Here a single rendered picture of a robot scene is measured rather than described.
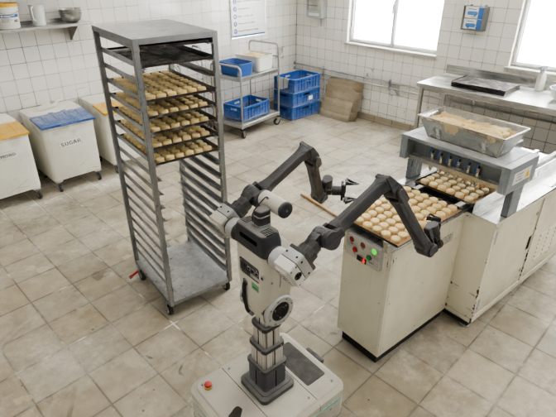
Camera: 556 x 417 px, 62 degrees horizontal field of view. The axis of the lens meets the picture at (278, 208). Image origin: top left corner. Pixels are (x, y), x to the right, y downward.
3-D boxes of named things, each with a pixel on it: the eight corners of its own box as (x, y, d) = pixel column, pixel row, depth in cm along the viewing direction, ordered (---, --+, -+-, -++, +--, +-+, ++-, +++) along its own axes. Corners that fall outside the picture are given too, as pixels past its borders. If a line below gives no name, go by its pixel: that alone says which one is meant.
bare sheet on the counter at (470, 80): (451, 82, 516) (451, 80, 515) (467, 75, 541) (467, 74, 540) (505, 92, 479) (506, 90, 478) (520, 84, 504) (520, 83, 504)
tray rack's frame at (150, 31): (234, 289, 338) (219, 30, 252) (170, 317, 312) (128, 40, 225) (194, 249, 384) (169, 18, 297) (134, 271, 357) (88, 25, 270)
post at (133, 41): (174, 305, 310) (137, 38, 228) (170, 307, 309) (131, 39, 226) (173, 303, 312) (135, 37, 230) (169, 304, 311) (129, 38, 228)
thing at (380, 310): (402, 292, 340) (420, 183, 297) (443, 318, 317) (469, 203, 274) (334, 336, 302) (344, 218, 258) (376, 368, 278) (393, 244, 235)
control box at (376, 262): (349, 250, 265) (351, 229, 258) (382, 270, 248) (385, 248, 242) (345, 252, 263) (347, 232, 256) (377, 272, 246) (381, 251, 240)
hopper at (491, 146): (441, 127, 307) (444, 106, 300) (524, 150, 269) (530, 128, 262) (414, 136, 291) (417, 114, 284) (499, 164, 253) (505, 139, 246)
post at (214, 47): (232, 280, 334) (217, 31, 251) (228, 282, 332) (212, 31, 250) (230, 278, 336) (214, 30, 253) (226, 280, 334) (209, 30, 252)
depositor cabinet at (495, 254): (473, 226, 423) (494, 139, 382) (554, 261, 374) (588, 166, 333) (381, 280, 353) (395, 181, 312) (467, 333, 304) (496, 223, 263)
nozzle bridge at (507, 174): (424, 169, 330) (432, 122, 314) (524, 206, 281) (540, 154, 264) (395, 181, 312) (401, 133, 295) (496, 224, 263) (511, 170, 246)
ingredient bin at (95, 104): (116, 176, 516) (103, 109, 479) (92, 160, 557) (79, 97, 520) (159, 163, 548) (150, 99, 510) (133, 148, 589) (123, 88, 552)
